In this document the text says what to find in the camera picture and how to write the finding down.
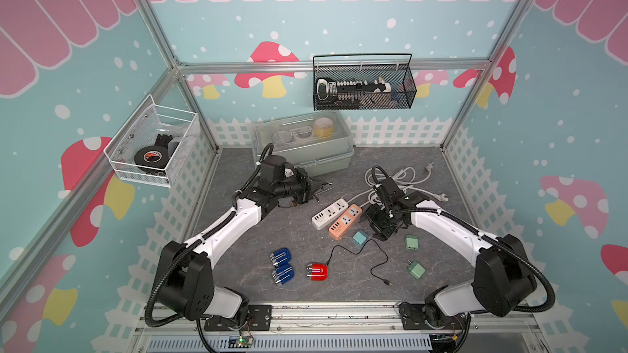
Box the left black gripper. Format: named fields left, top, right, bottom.
left=274, top=167, right=325, bottom=205

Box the teal charger adapter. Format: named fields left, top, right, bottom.
left=353, top=230, right=369, bottom=246

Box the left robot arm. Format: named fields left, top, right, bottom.
left=144, top=144, right=325, bottom=328

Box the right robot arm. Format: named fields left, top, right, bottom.
left=366, top=165, right=556, bottom=328

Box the blue shaver upper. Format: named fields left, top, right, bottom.
left=270, top=248, right=292, bottom=267

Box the blue shaver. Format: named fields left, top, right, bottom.
left=270, top=248, right=292, bottom=267
left=272, top=263, right=294, bottom=286

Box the red electric shaver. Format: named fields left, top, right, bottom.
left=306, top=263, right=329, bottom=281

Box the blue shaver lower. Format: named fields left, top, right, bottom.
left=272, top=263, right=294, bottom=286

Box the green charger adapter upper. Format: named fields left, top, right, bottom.
left=405, top=235, right=419, bottom=251

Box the green charger adapter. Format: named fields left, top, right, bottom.
left=407, top=261, right=425, bottom=279
left=405, top=235, right=419, bottom=251

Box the orange power strip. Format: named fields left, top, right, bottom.
left=328, top=204, right=363, bottom=240

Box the green plastic storage box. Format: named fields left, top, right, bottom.
left=248, top=111, right=354, bottom=177

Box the white power strip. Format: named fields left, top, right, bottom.
left=311, top=199, right=348, bottom=230

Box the green charger adapter lower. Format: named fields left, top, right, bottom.
left=407, top=261, right=425, bottom=279

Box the yellow tape roll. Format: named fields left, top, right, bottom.
left=313, top=117, right=335, bottom=138

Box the black power strip in basket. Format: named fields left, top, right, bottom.
left=315, top=78, right=392, bottom=105

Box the black tape roll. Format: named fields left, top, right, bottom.
left=133, top=145, right=169, bottom=174

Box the white coiled power cable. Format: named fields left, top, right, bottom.
left=347, top=162, right=448, bottom=208

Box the black cable with plug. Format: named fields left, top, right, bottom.
left=323, top=239, right=391, bottom=287

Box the black wire mesh basket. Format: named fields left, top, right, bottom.
left=312, top=53, right=417, bottom=110

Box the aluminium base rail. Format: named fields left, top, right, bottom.
left=127, top=301, right=550, bottom=352

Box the clear acrylic wall bin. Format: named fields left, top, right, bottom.
left=104, top=96, right=201, bottom=188

